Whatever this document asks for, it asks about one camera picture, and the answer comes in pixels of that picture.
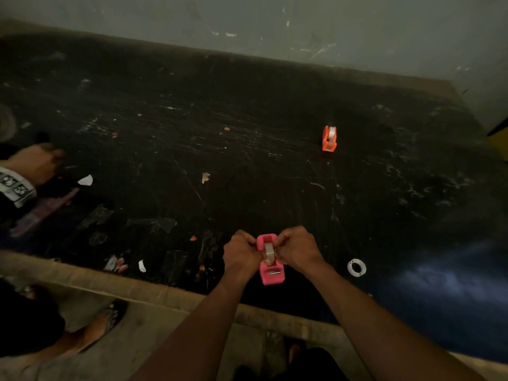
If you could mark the red and white wrapper scrap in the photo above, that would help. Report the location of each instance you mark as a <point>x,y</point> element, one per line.
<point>115,264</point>

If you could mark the person's dark trouser legs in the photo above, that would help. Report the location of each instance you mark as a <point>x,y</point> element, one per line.
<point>309,365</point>

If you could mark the yellow box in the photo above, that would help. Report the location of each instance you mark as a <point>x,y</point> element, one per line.
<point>500,140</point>

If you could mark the person's right fingers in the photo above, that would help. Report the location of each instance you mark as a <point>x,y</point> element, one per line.
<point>281,245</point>

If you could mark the orange tape dispenser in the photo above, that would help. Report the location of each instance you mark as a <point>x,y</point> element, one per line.
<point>329,139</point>

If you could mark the person's right hand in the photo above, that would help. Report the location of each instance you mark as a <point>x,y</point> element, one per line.
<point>299,249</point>

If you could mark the dark flip-flop sandal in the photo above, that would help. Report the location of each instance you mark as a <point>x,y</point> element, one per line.
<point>117,311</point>

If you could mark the person's left forearm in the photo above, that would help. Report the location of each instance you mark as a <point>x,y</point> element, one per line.
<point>198,333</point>

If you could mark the small white paper scrap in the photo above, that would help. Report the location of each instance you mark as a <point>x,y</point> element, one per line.
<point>141,266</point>

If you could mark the person's right forearm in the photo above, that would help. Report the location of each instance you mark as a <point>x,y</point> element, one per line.
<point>381,333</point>

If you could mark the tan paper scrap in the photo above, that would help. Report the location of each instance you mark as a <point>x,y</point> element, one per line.
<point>205,177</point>

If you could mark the white empty tape core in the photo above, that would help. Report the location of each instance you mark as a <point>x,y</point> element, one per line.
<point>351,269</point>

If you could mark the pink tape dispenser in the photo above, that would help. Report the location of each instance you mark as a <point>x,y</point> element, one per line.
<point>272,273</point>

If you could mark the clear plastic film piece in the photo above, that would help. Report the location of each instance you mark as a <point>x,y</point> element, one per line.
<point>97,216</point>
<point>158,224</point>

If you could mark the person's left hand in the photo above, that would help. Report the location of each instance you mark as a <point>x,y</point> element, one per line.
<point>240,255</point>

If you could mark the person's left fingers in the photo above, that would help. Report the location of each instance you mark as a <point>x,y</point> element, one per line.
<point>254,245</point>

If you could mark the clear tape roll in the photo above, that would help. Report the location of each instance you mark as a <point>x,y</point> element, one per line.
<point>270,254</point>

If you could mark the pink flat plastic piece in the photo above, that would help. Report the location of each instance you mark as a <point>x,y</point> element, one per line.
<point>41,213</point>

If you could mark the white patterned wristband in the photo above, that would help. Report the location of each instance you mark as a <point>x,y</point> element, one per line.
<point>16,188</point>

